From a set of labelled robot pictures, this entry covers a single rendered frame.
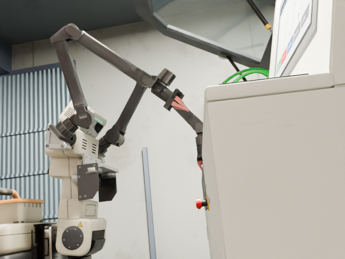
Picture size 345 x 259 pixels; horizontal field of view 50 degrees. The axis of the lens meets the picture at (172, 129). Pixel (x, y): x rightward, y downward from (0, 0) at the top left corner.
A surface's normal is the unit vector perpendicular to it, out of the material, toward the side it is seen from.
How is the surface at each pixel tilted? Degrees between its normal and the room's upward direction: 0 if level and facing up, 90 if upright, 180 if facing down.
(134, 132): 90
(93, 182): 90
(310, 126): 90
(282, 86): 90
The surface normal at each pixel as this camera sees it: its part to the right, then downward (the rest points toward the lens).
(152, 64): -0.18, -0.22
